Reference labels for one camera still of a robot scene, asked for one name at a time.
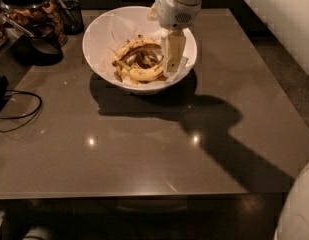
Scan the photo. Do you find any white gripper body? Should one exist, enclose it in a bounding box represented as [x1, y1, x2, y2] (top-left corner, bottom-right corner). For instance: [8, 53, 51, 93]
[147, 0, 202, 30]

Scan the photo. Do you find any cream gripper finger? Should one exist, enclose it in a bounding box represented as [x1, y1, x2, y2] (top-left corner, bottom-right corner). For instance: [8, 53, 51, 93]
[163, 30, 186, 77]
[161, 36, 168, 61]

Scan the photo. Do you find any yellow spotted banana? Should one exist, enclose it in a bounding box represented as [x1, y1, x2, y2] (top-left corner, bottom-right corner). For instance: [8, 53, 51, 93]
[129, 65, 163, 82]

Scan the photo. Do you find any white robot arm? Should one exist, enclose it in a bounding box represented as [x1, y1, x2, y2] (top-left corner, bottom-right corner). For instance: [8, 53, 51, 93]
[148, 0, 309, 240]

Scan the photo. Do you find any banana peel pile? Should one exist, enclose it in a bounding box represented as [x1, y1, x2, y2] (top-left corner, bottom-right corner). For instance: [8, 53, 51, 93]
[112, 36, 165, 84]

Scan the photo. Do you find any white ceramic bowl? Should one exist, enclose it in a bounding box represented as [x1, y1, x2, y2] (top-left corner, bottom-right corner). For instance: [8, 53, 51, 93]
[82, 6, 197, 94]

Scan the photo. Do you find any white paper bowl liner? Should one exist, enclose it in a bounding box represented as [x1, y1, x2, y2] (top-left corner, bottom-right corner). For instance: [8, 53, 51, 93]
[98, 16, 190, 90]

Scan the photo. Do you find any black mesh pen cup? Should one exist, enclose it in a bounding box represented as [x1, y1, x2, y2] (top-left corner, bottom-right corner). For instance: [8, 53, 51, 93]
[58, 1, 84, 35]

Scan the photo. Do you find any black mug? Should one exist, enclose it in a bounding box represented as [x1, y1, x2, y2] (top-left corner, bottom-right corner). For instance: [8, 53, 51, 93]
[13, 24, 63, 66]

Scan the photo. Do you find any glass jar with snacks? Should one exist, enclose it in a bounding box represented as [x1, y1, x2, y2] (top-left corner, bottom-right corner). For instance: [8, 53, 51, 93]
[0, 0, 67, 46]

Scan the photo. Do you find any metal spoon handle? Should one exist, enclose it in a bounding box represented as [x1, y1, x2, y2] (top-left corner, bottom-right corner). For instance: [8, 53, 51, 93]
[0, 12, 35, 38]

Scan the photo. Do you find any black cable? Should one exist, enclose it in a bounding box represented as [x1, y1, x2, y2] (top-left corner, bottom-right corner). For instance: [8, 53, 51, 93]
[0, 89, 44, 134]

